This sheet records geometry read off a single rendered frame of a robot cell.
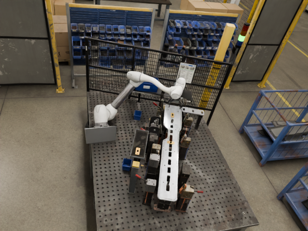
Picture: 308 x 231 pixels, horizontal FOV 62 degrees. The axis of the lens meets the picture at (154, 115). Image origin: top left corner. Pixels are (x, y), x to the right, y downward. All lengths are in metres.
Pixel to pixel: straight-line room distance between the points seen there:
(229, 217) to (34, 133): 3.03
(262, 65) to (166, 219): 4.31
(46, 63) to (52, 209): 2.45
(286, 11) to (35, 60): 4.57
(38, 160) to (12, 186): 0.47
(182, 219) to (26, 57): 3.51
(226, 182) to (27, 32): 3.58
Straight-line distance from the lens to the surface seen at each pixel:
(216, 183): 3.08
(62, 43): 5.58
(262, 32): 5.58
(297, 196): 4.27
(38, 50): 4.68
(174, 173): 2.62
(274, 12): 5.50
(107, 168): 2.94
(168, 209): 2.74
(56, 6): 6.78
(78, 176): 3.75
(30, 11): 4.40
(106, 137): 3.13
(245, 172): 4.33
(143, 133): 2.68
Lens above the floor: 3.08
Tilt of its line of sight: 41 degrees down
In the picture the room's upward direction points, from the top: 11 degrees clockwise
